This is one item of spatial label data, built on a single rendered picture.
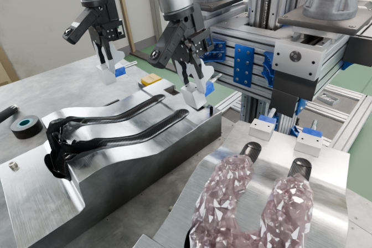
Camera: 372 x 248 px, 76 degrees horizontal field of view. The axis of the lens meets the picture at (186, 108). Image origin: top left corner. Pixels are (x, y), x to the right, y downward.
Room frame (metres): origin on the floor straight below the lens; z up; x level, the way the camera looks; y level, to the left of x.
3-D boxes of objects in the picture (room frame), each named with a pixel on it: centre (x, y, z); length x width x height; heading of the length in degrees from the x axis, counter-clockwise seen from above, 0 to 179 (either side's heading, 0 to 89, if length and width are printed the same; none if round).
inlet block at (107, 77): (0.72, 0.21, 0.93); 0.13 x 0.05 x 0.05; 127
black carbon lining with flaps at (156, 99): (0.45, 0.16, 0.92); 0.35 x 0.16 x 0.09; 127
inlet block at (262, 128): (0.48, -0.21, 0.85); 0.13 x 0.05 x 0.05; 145
